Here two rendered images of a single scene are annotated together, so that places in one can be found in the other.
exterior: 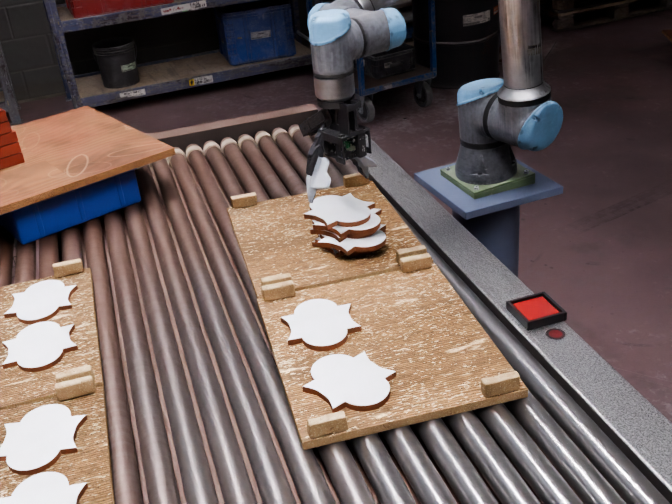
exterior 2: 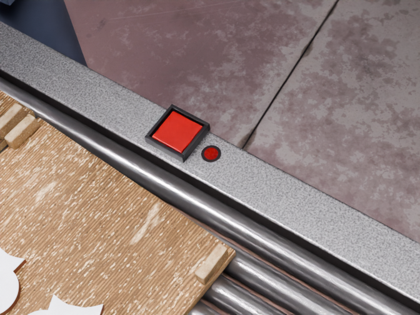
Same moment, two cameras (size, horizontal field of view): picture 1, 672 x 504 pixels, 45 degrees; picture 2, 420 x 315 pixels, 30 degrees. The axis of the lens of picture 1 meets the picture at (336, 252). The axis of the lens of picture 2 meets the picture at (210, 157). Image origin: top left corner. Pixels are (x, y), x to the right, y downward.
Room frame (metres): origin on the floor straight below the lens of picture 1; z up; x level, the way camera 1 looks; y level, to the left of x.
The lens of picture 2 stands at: (0.56, 0.00, 1.97)
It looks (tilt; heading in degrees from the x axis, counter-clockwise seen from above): 58 degrees down; 328
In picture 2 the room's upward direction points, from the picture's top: 10 degrees counter-clockwise
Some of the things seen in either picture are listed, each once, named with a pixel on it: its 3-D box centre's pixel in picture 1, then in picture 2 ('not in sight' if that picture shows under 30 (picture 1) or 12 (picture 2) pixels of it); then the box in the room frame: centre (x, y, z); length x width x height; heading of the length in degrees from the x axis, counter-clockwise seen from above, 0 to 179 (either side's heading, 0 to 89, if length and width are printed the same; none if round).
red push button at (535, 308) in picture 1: (536, 311); (177, 133); (1.19, -0.34, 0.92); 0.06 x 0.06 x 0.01; 15
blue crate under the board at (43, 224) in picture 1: (54, 186); not in sight; (1.85, 0.66, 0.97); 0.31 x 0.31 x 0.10; 37
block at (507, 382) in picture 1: (500, 384); (212, 264); (0.97, -0.23, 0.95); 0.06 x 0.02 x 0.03; 101
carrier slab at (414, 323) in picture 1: (378, 342); (53, 265); (1.13, -0.06, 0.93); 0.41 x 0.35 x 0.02; 11
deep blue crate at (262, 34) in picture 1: (254, 29); not in sight; (6.00, 0.43, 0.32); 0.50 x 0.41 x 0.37; 105
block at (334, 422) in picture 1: (327, 424); not in sight; (0.91, 0.04, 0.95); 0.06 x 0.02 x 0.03; 101
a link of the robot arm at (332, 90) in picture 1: (335, 85); not in sight; (1.48, -0.03, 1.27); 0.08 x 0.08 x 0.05
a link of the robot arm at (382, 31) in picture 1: (369, 31); not in sight; (1.55, -0.10, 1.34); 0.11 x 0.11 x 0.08; 33
